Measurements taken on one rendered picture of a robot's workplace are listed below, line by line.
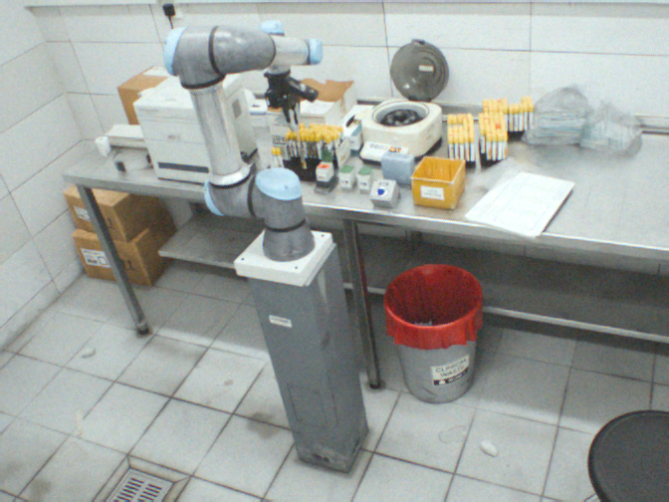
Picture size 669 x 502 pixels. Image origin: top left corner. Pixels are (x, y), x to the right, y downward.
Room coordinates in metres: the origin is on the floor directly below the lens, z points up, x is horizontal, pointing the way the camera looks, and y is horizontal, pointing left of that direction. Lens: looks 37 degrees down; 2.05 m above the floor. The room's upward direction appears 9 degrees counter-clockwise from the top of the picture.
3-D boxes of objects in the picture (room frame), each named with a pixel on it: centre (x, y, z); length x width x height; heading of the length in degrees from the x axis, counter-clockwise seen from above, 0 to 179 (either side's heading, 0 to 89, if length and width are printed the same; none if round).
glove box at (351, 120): (2.27, -0.13, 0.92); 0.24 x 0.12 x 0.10; 151
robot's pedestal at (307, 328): (1.60, 0.15, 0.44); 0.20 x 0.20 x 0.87; 61
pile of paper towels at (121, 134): (2.57, 0.77, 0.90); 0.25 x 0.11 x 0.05; 61
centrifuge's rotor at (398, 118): (2.16, -0.27, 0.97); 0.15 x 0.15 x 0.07
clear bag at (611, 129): (1.94, -0.94, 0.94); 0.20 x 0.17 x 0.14; 36
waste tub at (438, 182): (1.79, -0.32, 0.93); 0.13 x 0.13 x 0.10; 60
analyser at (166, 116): (2.26, 0.43, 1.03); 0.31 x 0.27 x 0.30; 61
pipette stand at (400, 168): (1.91, -0.22, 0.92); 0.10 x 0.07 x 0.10; 56
